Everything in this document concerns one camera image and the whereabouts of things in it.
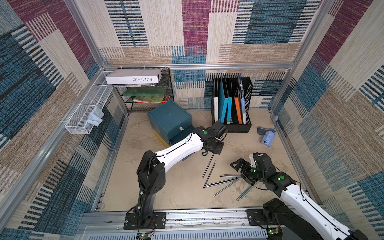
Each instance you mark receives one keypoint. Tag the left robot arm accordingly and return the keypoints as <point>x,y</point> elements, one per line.
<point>154,166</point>

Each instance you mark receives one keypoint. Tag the black mesh file organizer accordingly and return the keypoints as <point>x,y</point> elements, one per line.
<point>237,87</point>

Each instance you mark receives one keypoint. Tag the white FOLIO box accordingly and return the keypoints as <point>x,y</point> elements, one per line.
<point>131,76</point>

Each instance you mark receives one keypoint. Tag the teal pencil pair horizontal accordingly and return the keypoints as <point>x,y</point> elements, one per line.
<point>230,176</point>

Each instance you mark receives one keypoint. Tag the teal pencil pair right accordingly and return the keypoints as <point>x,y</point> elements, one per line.
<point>246,191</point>

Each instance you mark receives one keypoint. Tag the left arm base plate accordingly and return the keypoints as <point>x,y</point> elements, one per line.
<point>156,220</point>

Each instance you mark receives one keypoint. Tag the light blue cloth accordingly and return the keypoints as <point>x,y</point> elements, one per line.
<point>94,117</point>

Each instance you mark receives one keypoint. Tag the teal drawer cabinet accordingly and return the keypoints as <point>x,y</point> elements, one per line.
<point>169,119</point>

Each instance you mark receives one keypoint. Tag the blue white stapler device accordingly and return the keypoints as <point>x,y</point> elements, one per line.
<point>268,134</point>

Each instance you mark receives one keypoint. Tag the orange folder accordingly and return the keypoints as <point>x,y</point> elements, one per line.
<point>238,110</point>

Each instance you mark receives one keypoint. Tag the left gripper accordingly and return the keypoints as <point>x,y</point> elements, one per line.
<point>219,150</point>

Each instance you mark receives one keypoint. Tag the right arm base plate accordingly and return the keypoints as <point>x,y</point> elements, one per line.
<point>260,217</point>

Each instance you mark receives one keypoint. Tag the white wire basket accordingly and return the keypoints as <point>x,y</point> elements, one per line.
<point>97,95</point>

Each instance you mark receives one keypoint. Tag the teal folder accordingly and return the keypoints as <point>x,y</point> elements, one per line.
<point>223,101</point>

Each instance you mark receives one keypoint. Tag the teal drawer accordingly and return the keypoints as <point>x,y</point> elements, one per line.
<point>182,145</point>

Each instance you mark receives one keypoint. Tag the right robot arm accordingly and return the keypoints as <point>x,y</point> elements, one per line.
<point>291,208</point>

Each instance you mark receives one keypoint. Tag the yellow bottom drawer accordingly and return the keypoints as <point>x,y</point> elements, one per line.
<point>161,139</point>

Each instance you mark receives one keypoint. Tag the green book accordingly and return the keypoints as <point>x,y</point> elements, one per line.
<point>145,91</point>

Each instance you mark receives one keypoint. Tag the teal pencil diagonal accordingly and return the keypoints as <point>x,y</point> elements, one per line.
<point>228,186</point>

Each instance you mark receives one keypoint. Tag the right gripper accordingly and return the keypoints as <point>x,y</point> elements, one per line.
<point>244,167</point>

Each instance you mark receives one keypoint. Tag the black wire shelf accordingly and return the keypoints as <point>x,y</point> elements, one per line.
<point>166,81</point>

